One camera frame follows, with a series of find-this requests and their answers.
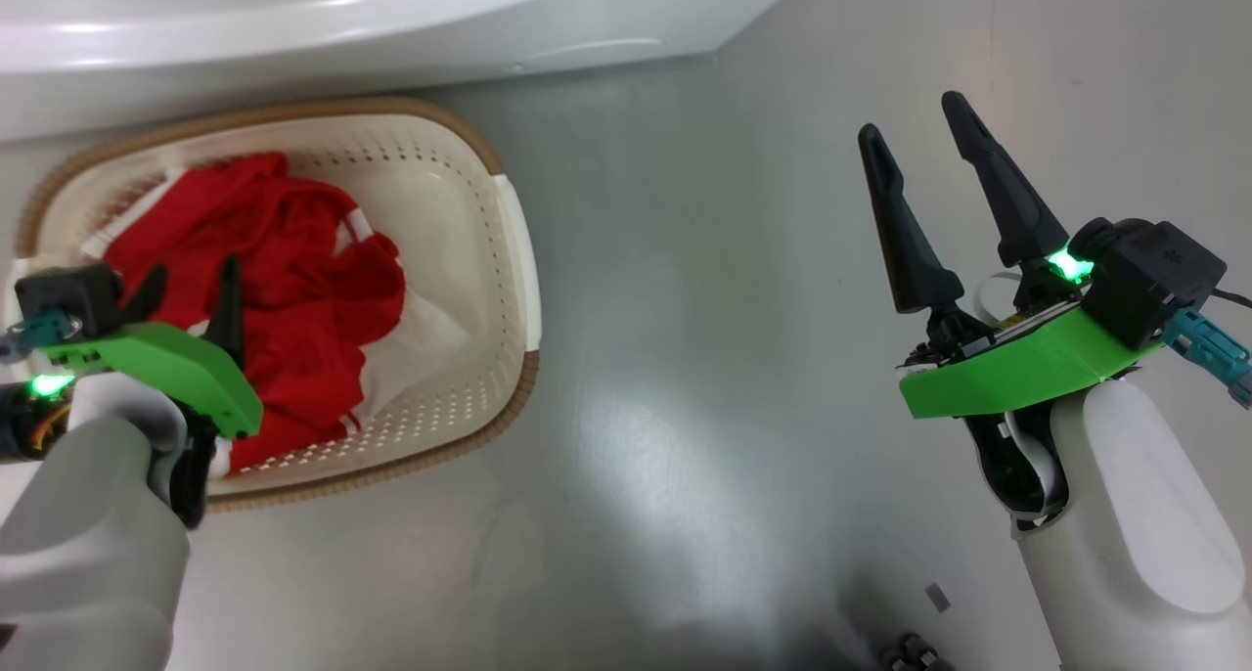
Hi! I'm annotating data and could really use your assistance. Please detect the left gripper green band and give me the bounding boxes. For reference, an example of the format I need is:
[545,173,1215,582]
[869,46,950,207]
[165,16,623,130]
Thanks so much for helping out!
[24,255,263,439]

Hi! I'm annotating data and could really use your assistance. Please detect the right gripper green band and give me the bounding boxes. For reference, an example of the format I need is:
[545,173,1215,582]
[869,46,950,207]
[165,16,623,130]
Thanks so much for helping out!
[858,91,1165,420]

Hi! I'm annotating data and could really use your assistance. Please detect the red garment with white stripes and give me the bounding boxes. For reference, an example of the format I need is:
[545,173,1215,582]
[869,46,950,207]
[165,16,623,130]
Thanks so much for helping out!
[103,153,408,477]

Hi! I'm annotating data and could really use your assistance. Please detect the red garment with white panels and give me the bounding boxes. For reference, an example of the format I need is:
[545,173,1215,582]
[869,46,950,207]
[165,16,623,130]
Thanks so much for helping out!
[347,290,482,429]

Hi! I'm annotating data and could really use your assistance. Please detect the white front-load washing machine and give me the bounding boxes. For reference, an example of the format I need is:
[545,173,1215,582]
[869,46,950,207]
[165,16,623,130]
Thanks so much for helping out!
[0,0,819,145]

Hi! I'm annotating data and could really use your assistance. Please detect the cream laundry basket brown rim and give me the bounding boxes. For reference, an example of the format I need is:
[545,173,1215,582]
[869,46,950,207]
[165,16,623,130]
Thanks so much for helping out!
[15,97,542,513]

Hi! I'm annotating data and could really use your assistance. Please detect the teal left camera connector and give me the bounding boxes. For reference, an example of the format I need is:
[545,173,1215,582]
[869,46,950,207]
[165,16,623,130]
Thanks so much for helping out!
[0,314,81,365]

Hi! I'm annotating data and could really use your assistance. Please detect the teal camera connector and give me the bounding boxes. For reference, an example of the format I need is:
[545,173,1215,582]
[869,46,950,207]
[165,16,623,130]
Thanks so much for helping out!
[1164,307,1252,409]
[0,314,81,365]

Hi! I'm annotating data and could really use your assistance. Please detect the teal right camera connector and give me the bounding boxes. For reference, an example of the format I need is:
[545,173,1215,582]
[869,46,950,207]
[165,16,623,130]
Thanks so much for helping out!
[1164,307,1252,409]

